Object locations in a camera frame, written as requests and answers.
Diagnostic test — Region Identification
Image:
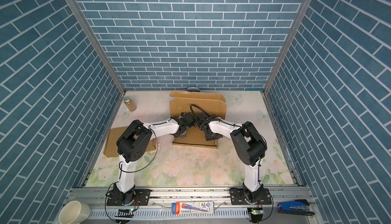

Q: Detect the glass spice jar silver lid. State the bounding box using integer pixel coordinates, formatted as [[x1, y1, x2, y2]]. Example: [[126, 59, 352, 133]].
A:
[[123, 96, 137, 112]]

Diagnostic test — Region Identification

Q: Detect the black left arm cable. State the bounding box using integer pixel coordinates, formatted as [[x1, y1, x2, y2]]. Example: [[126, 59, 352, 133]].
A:
[[104, 112, 196, 223]]

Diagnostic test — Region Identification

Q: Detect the aluminium corner post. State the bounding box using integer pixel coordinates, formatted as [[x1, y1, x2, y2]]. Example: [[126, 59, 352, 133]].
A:
[[65, 0, 126, 95], [264, 0, 312, 95]]

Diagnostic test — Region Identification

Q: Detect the blue black stapler tool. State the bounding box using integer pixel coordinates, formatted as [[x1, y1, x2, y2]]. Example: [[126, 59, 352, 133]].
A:
[[277, 199, 315, 216]]

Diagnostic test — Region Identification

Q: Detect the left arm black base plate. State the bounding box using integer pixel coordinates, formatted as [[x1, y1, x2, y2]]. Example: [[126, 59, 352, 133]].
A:
[[106, 189, 151, 207]]

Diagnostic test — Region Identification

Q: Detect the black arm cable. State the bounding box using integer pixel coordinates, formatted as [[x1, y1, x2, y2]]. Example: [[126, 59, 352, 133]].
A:
[[104, 112, 196, 223], [189, 103, 274, 222]]

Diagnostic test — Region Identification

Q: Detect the brown cardboard box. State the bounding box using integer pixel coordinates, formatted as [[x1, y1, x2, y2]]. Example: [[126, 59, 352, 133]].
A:
[[103, 125, 157, 158], [169, 91, 227, 149]]

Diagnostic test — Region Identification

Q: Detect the lavender ceramic mug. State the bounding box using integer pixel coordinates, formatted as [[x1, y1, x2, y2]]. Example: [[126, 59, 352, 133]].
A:
[[186, 87, 201, 92]]

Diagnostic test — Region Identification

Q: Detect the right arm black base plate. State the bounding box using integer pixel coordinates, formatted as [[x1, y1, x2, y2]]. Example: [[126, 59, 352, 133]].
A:
[[229, 186, 272, 205]]

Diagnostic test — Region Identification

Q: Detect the white ceramic bowl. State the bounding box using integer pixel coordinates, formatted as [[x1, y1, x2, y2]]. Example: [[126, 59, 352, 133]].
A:
[[59, 201, 91, 224]]

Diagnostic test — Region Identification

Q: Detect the blue red white packet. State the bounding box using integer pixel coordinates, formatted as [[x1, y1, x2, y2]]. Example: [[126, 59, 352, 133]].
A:
[[171, 201, 214, 215]]

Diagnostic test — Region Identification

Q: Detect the aluminium front rail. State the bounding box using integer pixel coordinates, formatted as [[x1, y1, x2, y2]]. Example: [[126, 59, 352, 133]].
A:
[[65, 185, 323, 224]]

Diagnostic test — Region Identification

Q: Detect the aluminium corner post left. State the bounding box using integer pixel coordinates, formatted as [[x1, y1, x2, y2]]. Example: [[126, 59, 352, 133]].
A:
[[65, 0, 126, 95]]

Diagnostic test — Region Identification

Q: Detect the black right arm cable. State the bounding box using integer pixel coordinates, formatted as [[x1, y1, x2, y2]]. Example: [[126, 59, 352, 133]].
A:
[[189, 103, 274, 222]]

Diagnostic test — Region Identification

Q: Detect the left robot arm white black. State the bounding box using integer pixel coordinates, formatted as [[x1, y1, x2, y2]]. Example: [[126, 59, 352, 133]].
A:
[[116, 113, 196, 193]]

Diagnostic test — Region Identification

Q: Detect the aluminium corner post right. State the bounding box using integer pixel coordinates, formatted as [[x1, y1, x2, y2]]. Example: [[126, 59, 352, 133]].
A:
[[264, 0, 312, 95]]

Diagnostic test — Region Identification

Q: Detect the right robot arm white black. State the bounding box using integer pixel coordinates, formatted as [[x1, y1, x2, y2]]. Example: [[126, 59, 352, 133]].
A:
[[196, 113, 267, 193]]

